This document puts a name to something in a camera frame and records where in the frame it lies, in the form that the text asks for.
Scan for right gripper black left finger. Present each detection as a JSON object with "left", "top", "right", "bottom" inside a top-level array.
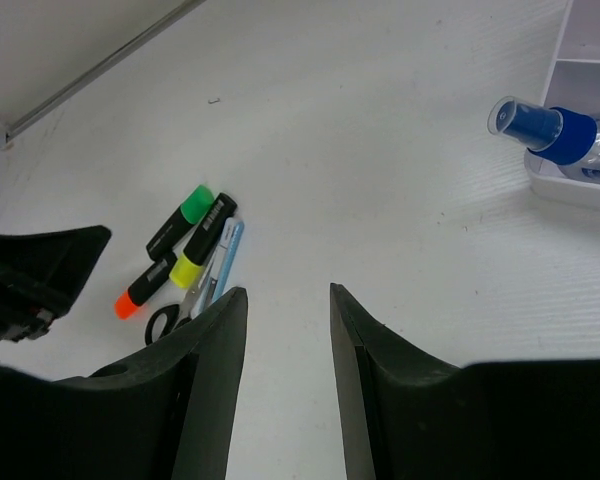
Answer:
[{"left": 0, "top": 287, "right": 248, "bottom": 479}]

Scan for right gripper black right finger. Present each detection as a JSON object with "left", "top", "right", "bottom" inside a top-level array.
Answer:
[{"left": 330, "top": 284, "right": 600, "bottom": 479}]

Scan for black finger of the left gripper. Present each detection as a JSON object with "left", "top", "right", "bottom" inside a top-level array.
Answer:
[{"left": 0, "top": 225, "right": 112, "bottom": 343}]

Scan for orange highlighter marker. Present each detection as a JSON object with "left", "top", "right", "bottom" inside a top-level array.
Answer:
[{"left": 114, "top": 252, "right": 177, "bottom": 320}]

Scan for green highlighter marker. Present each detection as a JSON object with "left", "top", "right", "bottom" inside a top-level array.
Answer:
[{"left": 146, "top": 184, "right": 215, "bottom": 261}]

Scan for yellow highlighter marker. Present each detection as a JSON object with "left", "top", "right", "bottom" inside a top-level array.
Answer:
[{"left": 169, "top": 192, "right": 237, "bottom": 289}]

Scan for light blue pen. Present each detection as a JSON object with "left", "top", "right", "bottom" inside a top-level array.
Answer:
[{"left": 209, "top": 218, "right": 245, "bottom": 303}]

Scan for white compartment organizer tray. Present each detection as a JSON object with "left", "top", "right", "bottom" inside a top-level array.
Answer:
[{"left": 524, "top": 0, "right": 600, "bottom": 210}]

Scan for black handled scissors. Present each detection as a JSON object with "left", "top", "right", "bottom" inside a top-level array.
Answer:
[{"left": 144, "top": 249, "right": 219, "bottom": 346}]

